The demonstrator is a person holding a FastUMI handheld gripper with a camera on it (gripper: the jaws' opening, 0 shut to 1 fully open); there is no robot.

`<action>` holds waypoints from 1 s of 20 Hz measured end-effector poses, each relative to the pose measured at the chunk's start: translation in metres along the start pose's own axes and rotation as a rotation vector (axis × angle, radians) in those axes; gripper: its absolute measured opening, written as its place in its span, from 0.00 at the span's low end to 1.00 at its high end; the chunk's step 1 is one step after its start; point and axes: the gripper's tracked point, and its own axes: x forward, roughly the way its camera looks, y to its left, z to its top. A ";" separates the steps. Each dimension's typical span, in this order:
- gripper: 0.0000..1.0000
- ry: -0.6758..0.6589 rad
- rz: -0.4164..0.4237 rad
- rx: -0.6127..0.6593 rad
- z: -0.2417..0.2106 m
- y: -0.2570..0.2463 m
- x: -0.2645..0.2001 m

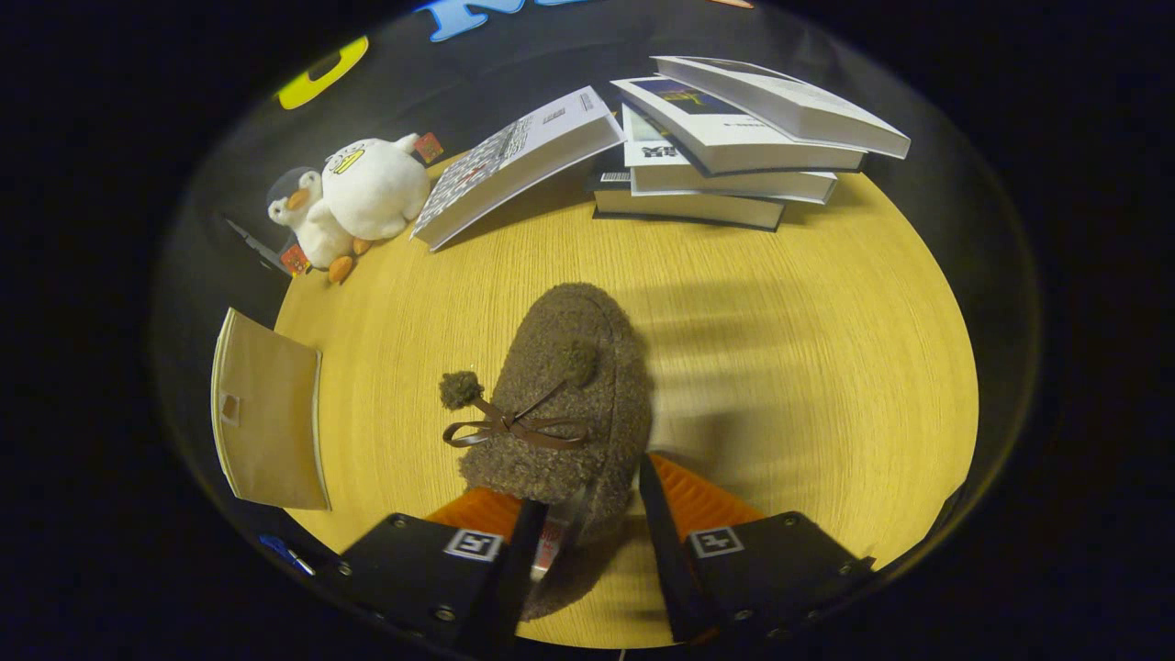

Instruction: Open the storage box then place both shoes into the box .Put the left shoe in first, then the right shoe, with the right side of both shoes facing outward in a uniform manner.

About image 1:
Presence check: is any beige fabric storage box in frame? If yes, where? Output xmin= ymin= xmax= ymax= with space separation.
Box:
xmin=210 ymin=307 xmax=332 ymax=512

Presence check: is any dark thin cover book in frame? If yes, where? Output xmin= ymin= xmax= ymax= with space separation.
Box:
xmin=587 ymin=147 xmax=788 ymax=231

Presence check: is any white book with black print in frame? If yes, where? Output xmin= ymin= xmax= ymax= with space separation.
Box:
xmin=622 ymin=103 xmax=839 ymax=205

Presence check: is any glowing colourful screen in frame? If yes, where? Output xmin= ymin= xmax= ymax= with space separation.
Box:
xmin=259 ymin=534 xmax=318 ymax=577

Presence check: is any penguin plush toy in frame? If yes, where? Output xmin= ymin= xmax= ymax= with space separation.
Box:
xmin=266 ymin=167 xmax=373 ymax=286

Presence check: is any grey patterned cover book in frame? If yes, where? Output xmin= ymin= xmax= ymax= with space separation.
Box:
xmin=410 ymin=85 xmax=625 ymax=252

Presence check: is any brown fuzzy slipper shoe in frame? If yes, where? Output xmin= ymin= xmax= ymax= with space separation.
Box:
xmin=439 ymin=282 xmax=655 ymax=622

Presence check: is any plain white cover book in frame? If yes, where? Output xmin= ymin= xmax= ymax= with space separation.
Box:
xmin=652 ymin=55 xmax=912 ymax=160

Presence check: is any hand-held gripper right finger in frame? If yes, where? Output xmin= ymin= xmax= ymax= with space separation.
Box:
xmin=638 ymin=452 xmax=877 ymax=645

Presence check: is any white duck plush toy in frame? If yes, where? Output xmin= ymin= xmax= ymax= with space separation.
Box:
xmin=321 ymin=133 xmax=446 ymax=241

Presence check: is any thin grey bar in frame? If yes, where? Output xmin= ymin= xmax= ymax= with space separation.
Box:
xmin=225 ymin=218 xmax=287 ymax=274

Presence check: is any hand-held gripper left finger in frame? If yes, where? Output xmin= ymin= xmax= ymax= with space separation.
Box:
xmin=333 ymin=486 xmax=550 ymax=656

